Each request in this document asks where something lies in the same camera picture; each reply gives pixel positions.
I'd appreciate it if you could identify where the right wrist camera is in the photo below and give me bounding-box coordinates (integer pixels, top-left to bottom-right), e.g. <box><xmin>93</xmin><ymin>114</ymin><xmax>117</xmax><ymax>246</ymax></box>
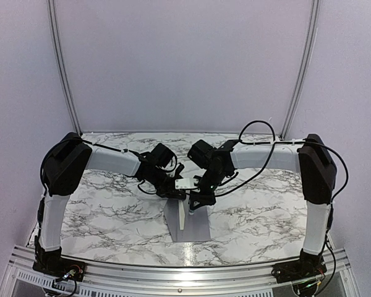
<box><xmin>174</xmin><ymin>178</ymin><xmax>199</xmax><ymax>190</ymax></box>

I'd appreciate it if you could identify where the right aluminium corner post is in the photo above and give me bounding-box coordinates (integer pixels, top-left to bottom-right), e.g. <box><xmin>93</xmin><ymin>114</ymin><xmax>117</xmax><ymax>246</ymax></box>
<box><xmin>279</xmin><ymin>0</ymin><xmax>321</xmax><ymax>139</ymax></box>

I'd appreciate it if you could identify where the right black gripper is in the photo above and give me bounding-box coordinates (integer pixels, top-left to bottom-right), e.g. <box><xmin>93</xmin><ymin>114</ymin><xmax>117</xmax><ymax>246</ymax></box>
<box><xmin>189</xmin><ymin>168</ymin><xmax>228</xmax><ymax>210</ymax></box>

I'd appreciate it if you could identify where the left aluminium corner post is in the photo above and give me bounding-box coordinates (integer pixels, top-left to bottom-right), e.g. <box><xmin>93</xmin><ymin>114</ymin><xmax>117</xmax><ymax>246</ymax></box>
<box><xmin>46</xmin><ymin>0</ymin><xmax>82</xmax><ymax>136</ymax></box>

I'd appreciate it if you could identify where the grey paper envelope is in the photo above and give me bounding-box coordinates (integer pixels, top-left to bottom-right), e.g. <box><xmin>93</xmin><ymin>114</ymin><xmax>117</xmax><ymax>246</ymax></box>
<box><xmin>164</xmin><ymin>199</ymin><xmax>211</xmax><ymax>243</ymax></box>

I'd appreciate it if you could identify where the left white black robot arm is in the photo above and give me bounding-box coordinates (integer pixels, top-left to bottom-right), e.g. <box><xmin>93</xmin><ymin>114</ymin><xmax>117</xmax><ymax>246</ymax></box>
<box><xmin>34</xmin><ymin>132</ymin><xmax>186</xmax><ymax>275</ymax></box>

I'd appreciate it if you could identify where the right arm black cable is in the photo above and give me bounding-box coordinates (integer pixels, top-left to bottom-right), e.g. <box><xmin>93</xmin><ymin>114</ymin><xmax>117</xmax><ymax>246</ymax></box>
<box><xmin>215</xmin><ymin>120</ymin><xmax>349</xmax><ymax>205</ymax></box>

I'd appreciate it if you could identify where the aluminium corner post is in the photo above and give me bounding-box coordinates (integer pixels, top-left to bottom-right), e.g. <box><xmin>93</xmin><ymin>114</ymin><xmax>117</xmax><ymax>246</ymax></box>
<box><xmin>46</xmin><ymin>0</ymin><xmax>82</xmax><ymax>136</ymax></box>
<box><xmin>279</xmin><ymin>0</ymin><xmax>321</xmax><ymax>139</ymax></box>

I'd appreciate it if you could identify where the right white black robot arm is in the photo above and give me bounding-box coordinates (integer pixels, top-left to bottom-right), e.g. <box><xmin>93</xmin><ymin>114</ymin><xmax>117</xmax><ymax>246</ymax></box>
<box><xmin>187</xmin><ymin>134</ymin><xmax>337</xmax><ymax>277</ymax></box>

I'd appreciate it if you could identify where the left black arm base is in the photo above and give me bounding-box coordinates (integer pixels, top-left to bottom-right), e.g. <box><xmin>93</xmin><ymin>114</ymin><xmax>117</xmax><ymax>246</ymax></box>
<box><xmin>33</xmin><ymin>259</ymin><xmax>86</xmax><ymax>282</ymax></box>

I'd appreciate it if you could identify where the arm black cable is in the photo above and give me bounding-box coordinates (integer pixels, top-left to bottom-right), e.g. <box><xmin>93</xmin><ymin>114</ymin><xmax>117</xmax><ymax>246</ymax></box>
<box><xmin>38</xmin><ymin>139</ymin><xmax>180</xmax><ymax>196</ymax></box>
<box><xmin>215</xmin><ymin>120</ymin><xmax>349</xmax><ymax>205</ymax></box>

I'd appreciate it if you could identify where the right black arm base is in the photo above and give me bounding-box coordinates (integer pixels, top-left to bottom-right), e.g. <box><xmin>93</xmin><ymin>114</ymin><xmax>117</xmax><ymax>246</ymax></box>
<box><xmin>271</xmin><ymin>259</ymin><xmax>327</xmax><ymax>283</ymax></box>

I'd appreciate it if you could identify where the aluminium front table rail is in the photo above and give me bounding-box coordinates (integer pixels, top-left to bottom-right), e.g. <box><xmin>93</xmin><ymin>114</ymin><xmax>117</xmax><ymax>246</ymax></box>
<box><xmin>6</xmin><ymin>244</ymin><xmax>353</xmax><ymax>297</ymax></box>

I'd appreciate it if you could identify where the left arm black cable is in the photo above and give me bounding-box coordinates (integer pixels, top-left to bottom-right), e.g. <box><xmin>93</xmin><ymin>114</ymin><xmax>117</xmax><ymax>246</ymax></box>
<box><xmin>38</xmin><ymin>139</ymin><xmax>180</xmax><ymax>196</ymax></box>

